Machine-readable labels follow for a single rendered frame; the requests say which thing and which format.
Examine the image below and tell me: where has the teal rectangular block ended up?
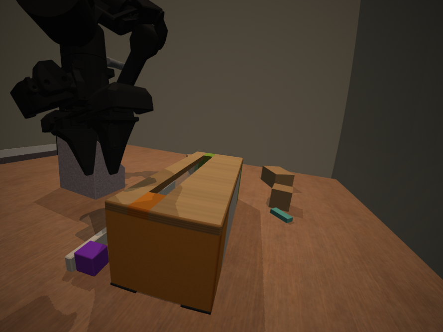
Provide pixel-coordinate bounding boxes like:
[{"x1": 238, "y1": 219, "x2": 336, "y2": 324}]
[{"x1": 270, "y1": 208, "x2": 293, "y2": 223}]

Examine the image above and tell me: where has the purple cube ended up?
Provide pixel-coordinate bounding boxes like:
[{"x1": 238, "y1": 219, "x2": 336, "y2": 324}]
[{"x1": 74, "y1": 240, "x2": 109, "y2": 276}]

